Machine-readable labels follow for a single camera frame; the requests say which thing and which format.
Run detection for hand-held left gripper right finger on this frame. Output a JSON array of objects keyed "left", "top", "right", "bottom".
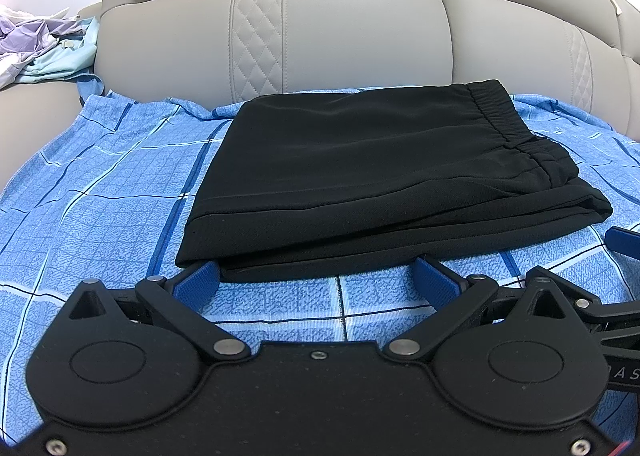
[{"left": 382, "top": 256, "right": 583, "bottom": 365}]

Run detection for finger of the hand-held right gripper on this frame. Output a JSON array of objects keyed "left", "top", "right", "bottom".
[
  {"left": 604, "top": 227, "right": 640, "bottom": 259},
  {"left": 525, "top": 266, "right": 640, "bottom": 338}
]

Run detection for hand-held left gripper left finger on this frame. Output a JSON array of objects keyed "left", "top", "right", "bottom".
[{"left": 65, "top": 260, "right": 251, "bottom": 365}]

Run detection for black pants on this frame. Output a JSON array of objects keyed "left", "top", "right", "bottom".
[{"left": 175, "top": 79, "right": 615, "bottom": 283}]

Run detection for blue checked bed sheet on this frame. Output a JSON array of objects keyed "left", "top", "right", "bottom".
[{"left": 0, "top": 85, "right": 640, "bottom": 439}]

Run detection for light teal garment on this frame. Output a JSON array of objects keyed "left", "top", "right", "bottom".
[{"left": 19, "top": 16, "right": 103, "bottom": 86}]

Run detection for grey upholstered headboard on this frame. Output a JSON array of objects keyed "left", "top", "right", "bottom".
[{"left": 0, "top": 0, "right": 640, "bottom": 149}]

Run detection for lavender white crumpled clothes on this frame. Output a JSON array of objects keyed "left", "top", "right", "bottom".
[{"left": 0, "top": 5, "right": 82, "bottom": 88}]

